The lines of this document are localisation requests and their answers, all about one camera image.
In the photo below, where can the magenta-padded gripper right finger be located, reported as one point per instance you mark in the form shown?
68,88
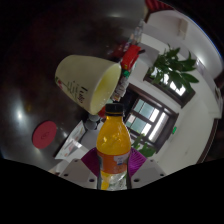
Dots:
146,171

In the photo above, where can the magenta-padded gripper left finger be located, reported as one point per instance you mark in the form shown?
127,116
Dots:
75,171

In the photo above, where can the orange drink bottle black cap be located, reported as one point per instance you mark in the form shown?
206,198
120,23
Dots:
113,140

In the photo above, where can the white printed leaflet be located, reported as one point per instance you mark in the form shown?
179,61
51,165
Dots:
71,143

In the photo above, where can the flat round red coaster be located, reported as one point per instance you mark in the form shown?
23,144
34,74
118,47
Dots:
44,135

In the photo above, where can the green exit sign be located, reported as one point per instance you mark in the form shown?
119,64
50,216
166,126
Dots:
174,129

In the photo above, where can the dark wooden double door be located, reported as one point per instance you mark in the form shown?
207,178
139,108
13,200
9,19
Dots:
150,120

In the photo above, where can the grey headphones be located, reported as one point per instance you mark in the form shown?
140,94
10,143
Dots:
91,122

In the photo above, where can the black chair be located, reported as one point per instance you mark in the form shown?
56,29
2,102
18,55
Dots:
125,100

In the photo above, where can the wide dark-framed window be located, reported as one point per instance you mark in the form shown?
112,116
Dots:
176,90

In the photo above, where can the yellow mug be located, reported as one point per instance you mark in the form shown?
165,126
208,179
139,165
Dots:
83,78

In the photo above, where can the small potted plant white pot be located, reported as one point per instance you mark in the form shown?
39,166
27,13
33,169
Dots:
173,65

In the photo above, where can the red box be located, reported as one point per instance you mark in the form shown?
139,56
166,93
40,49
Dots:
131,56

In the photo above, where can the red carpeted stairs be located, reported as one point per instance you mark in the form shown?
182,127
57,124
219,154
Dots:
156,5

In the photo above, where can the white wall radiator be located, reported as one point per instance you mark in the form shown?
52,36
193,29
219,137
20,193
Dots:
182,27

